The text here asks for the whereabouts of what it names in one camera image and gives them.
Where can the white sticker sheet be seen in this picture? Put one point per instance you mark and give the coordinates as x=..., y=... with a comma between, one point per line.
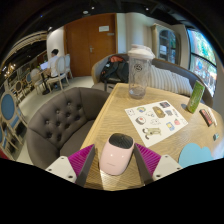
x=156, y=121

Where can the blue cloud-shaped mouse pad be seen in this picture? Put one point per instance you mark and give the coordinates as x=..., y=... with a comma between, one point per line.
x=195, y=155

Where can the grey tufted armchair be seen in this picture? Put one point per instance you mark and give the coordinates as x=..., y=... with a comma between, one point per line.
x=63, y=123

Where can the white door sign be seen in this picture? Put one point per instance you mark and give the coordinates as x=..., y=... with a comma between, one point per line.
x=104, y=28

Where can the person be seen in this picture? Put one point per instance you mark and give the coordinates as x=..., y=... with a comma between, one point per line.
x=52, y=65

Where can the glass-door cabinet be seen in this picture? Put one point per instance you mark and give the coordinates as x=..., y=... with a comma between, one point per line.
x=165, y=45

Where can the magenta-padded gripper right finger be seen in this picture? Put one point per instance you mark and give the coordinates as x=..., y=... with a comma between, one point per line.
x=165, y=165

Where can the black and orange backpack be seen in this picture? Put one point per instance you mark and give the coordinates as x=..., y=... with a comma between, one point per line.
x=115, y=70

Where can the striped cushion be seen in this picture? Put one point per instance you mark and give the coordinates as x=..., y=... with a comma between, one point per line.
x=182, y=85
x=160, y=78

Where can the large dark-framed window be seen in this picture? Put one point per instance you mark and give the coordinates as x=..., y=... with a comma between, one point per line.
x=201, y=56

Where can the blue-backed white chairs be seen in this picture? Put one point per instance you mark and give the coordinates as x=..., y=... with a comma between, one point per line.
x=8, y=106

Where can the grey curved sofa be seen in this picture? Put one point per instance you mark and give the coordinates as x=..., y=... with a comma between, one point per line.
x=191, y=78

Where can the white dining chairs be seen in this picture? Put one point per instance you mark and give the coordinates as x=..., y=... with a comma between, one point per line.
x=60, y=71

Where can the clear shaker bottle white lid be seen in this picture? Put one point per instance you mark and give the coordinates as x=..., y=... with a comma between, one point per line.
x=139, y=75

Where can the pink computer mouse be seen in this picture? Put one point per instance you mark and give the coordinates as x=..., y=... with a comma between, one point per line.
x=116, y=156

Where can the green drink can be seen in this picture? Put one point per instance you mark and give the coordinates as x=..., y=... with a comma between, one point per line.
x=196, y=96

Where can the brown wooden door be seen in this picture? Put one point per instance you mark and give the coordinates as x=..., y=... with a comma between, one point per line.
x=83, y=50

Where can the black and red box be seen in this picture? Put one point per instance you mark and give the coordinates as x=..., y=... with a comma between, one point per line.
x=205, y=117

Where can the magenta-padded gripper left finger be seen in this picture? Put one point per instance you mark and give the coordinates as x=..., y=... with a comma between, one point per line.
x=63, y=166

